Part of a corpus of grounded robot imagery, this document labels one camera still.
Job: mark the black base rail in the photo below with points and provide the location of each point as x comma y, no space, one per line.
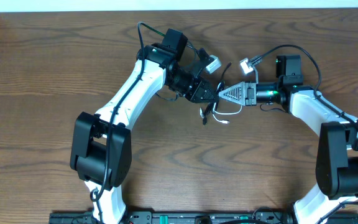
146,217

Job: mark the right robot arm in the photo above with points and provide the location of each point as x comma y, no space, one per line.
336,168

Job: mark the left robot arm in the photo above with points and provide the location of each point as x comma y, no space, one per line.
101,149

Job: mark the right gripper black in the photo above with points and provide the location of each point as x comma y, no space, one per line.
243,99

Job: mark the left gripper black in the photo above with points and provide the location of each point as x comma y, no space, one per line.
197,94

